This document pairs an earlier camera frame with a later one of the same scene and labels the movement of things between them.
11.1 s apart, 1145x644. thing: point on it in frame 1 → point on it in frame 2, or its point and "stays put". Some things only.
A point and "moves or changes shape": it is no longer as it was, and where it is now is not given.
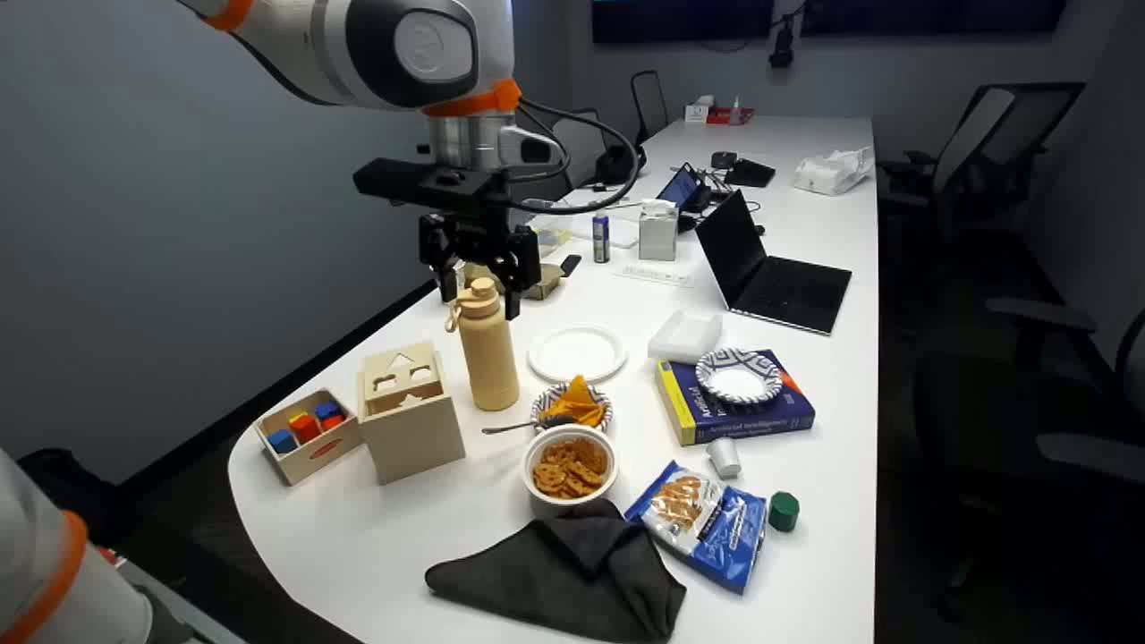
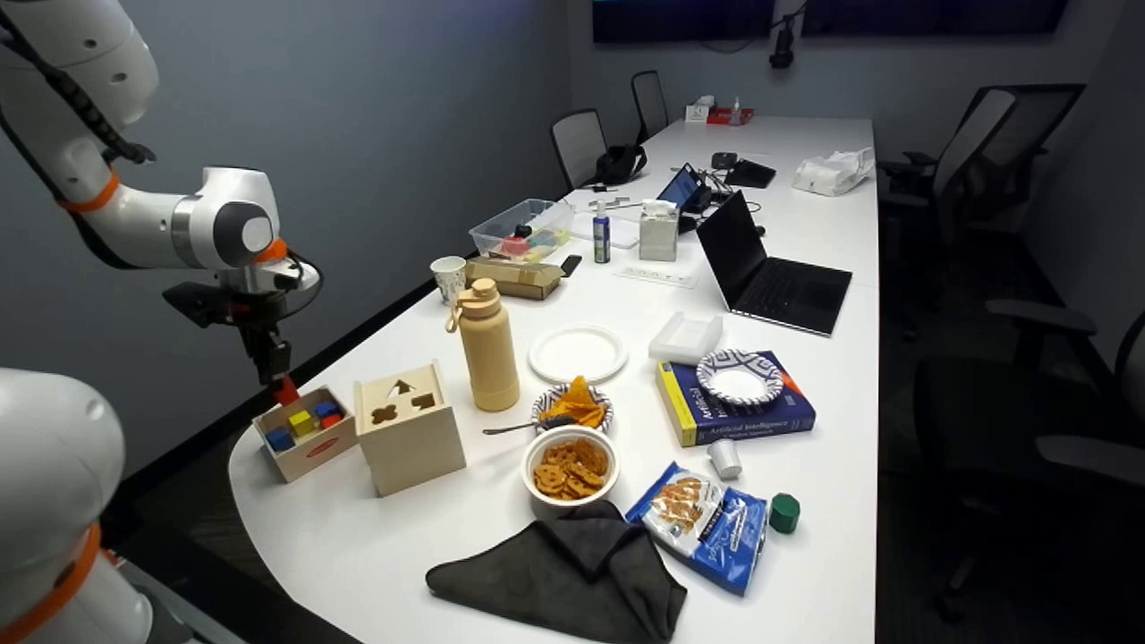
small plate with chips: (572, 403) stays put
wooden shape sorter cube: (407, 411) moves or changes shape
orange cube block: (306, 427) → (288, 390)
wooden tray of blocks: (306, 438) stays put
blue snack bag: (712, 529) stays put
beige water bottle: (489, 344) stays put
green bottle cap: (786, 513) stays put
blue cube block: (284, 443) stays put
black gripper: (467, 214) → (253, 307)
